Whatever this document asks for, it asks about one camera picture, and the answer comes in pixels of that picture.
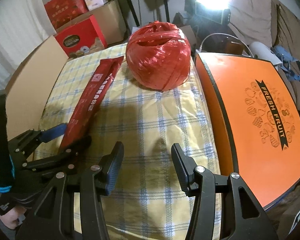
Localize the long red paper bag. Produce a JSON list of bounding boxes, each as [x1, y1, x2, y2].
[[59, 56, 124, 150]]

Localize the red plastic string ball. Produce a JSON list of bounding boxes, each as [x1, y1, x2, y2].
[[126, 21, 191, 92]]

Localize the person's left forearm sleeve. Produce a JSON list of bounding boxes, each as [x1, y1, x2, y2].
[[0, 90, 15, 216]]

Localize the person's left hand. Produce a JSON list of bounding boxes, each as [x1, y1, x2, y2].
[[0, 205, 27, 230]]

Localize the open brown cardboard box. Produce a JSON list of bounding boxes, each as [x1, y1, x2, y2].
[[6, 36, 68, 140]]

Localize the yellow plaid bed sheet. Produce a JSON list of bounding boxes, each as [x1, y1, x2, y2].
[[33, 43, 222, 240]]

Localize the orange fresh fruit box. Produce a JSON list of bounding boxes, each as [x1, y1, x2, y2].
[[195, 53, 300, 209]]

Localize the red gift box front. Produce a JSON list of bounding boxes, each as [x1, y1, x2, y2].
[[55, 16, 108, 59]]

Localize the red gift box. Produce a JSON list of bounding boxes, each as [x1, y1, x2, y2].
[[55, 16, 108, 59], [44, 0, 89, 29]]

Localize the brown cardboard box background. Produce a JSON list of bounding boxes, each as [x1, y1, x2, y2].
[[56, 0, 127, 45]]

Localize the red gift box top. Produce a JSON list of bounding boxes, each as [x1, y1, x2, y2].
[[44, 0, 89, 29]]

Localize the white cap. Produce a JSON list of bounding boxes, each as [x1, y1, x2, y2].
[[248, 41, 282, 66]]

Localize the beige pillow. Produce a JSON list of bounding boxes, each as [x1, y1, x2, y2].
[[229, 0, 273, 47]]

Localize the bright video lamp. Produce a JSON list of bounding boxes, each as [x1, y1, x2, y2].
[[194, 0, 231, 25]]

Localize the blue fabric straps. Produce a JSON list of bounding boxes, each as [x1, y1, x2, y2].
[[272, 45, 300, 93]]

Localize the white cable loop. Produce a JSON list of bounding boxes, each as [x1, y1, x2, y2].
[[199, 32, 254, 57]]

